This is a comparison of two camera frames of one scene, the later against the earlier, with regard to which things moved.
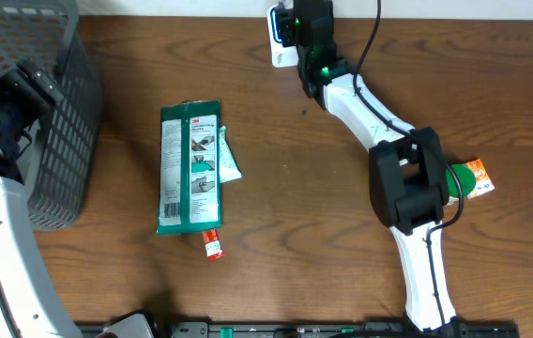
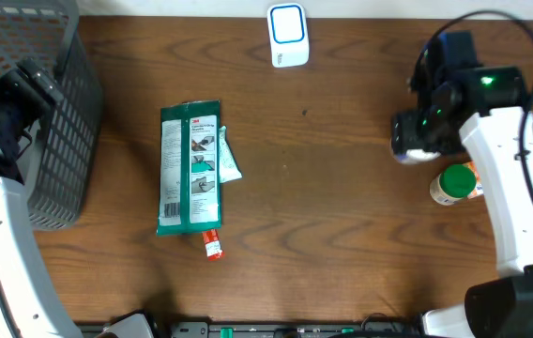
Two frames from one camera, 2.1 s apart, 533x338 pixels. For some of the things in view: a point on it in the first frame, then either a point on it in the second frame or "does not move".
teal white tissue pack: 230,168 does not move
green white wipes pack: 190,185 does not move
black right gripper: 285,25 -> 403,135
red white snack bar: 213,249 does not move
